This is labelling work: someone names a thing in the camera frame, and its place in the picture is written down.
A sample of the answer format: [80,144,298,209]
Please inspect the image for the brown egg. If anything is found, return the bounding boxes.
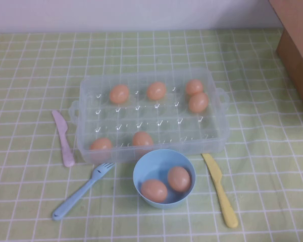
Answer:
[146,81,167,101]
[188,92,210,113]
[140,179,168,203]
[109,84,130,104]
[132,131,154,147]
[167,166,192,193]
[185,79,204,96]
[89,137,113,152]

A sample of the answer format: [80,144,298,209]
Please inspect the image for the yellow plastic knife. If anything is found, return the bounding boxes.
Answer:
[201,153,239,229]

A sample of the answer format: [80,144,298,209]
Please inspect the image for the light blue plastic fork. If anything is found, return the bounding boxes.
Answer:
[52,162,116,222]

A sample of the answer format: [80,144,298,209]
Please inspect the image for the light blue bowl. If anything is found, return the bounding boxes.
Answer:
[133,149,196,210]

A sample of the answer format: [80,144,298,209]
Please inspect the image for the brown cardboard box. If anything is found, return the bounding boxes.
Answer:
[269,0,303,109]

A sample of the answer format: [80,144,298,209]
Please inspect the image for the green checked tablecloth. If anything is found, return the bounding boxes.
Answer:
[0,29,303,242]

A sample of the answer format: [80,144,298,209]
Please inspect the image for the pink plastic knife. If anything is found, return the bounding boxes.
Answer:
[52,109,76,168]

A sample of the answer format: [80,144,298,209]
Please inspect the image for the transparent plastic egg box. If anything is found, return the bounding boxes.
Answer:
[68,70,230,164]

